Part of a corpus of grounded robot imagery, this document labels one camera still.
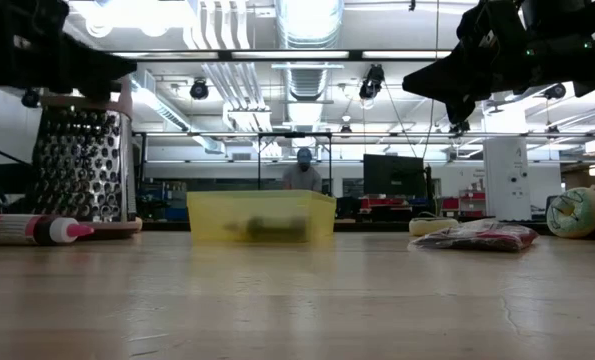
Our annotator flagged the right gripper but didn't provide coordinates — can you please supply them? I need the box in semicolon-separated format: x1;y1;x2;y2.
402;0;533;124

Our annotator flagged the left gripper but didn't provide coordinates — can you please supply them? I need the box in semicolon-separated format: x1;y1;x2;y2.
0;0;138;100

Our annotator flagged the metal box grater pink trim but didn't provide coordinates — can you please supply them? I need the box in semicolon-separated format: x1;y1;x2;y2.
29;74;144;240

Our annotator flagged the pink red squeeze bottle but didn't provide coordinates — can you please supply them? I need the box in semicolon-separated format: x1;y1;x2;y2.
0;213;96;247

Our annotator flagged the yellow plastic bin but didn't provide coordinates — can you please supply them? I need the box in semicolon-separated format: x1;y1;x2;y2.
186;188;338;246

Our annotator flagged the white pillar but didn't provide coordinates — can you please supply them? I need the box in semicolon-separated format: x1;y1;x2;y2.
482;135;533;222

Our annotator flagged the black monitor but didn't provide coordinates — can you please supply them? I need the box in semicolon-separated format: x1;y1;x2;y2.
362;153;426;199

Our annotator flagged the long ceiling light bar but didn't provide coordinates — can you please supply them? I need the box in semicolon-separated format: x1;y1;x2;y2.
104;48;453;63

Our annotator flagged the red storage shelf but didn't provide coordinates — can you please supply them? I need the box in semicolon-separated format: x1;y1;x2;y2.
439;188;487;217

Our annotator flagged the red crate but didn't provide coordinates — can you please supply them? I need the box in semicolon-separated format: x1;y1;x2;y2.
360;196;412;210

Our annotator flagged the cardboard box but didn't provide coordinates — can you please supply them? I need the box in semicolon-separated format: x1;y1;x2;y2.
561;167;595;191

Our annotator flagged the person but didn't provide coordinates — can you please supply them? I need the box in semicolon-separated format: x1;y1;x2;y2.
281;147;324;194

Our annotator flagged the black hanging camera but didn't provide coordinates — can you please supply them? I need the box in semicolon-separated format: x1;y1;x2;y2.
359;63;386;101
544;82;568;101
189;78;211;101
20;88;41;109

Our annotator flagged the silver ventilation duct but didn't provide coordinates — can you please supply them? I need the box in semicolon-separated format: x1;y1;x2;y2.
274;0;346;101

